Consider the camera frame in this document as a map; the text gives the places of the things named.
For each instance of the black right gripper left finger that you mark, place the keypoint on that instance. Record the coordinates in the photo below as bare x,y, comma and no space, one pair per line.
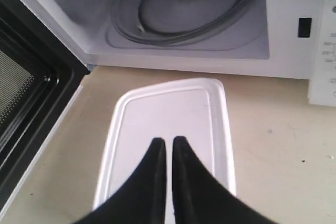
142,198

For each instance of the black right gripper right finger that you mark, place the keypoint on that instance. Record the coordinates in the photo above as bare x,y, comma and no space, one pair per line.
198,197

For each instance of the white plastic lidded container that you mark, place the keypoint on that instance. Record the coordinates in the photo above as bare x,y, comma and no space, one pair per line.
194,108

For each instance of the microwave door black window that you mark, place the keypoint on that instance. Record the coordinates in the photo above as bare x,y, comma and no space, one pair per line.
39,77

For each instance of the white microwave oven body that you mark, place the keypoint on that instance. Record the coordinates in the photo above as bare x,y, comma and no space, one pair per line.
270,38

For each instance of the glass turntable plate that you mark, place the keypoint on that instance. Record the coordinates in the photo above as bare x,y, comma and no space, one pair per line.
173,23

